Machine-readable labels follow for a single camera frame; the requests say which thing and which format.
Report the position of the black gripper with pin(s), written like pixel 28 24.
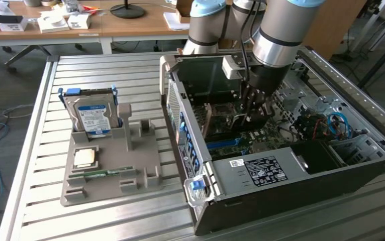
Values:
pixel 266 80

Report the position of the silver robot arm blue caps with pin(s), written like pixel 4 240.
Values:
pixel 279 32

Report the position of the metal CPU socket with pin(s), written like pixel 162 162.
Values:
pixel 222 109

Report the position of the green motherboard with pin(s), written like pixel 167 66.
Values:
pixel 262 135

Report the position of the blue expansion slot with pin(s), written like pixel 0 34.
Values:
pixel 222 144

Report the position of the wooden cabinet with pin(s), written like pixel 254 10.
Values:
pixel 339 25

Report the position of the grey power supply with label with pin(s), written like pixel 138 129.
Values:
pixel 262 170

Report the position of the white paper stack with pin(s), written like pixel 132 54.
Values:
pixel 174 21

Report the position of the brown cardboard box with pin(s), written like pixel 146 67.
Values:
pixel 183 7

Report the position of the grey metal disk bay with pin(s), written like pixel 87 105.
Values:
pixel 364 150

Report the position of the open black PC case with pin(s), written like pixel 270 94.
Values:
pixel 279 200

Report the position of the black round lamp base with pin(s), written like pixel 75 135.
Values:
pixel 127 11

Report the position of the hard disk in blue carrier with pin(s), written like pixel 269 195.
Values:
pixel 91 118

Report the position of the grey plastic parts rack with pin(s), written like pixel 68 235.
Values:
pixel 111 155

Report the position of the orange packet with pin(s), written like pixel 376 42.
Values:
pixel 90 10

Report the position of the small white labelled box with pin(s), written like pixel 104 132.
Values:
pixel 77 22

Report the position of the green RAM stick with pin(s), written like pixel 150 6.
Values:
pixel 102 172

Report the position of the silver CPU chip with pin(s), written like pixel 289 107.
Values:
pixel 84 158

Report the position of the white box with tape roll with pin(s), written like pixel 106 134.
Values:
pixel 52 22

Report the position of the white box with black lid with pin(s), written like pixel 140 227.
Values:
pixel 11 25

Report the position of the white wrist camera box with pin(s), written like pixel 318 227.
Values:
pixel 231 67

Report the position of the wooden desk white frame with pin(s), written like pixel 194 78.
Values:
pixel 28 35
pixel 139 25

